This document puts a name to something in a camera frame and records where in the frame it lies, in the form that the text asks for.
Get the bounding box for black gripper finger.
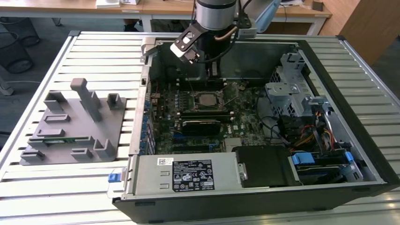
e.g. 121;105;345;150
207;61;221;78

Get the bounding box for metal socket cover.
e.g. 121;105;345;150
217;81;250;106

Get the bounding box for silver CPU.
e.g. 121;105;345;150
199;93;221;106

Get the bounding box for CPU socket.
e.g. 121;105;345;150
193;90;227;112

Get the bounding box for black RAM slot bank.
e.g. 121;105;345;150
175;77;229;91
181;110;234;122

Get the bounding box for thin metal locking lever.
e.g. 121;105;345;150
186;75;197;94

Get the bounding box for silver drive cage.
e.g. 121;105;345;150
265;52;333;118

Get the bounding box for black graphics card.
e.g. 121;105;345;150
181;120;222;136

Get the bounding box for green motherboard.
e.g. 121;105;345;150
147;79;270;155

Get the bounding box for silver heat sink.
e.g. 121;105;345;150
225;138;243;150

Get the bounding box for black expansion slot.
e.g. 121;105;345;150
173;144;214;152

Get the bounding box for wooden desk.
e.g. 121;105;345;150
0;0;333;36

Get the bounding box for black plastic shroud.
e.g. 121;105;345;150
234;145;303;188

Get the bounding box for grey parts rack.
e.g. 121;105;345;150
19;78;129;166

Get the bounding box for blue disk carrier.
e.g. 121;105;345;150
290;151;357;186

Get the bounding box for silver power supply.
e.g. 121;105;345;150
123;152;249;196

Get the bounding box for wooden cabinet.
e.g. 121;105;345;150
319;0;400;66

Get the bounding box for green RAM stick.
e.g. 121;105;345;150
42;136;91;143

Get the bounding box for black PC case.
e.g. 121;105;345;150
106;35;400;225

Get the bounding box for black mesh wastebasket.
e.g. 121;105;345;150
5;17;42;47
0;31;35;75

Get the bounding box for white furniture foot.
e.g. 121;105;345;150
0;77;15;96

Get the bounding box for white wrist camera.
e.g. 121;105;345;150
170;22;207;64

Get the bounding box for pale grey wrist camera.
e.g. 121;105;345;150
237;15;261;38

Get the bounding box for coloured power wire bundle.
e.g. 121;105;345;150
290;112;338;150

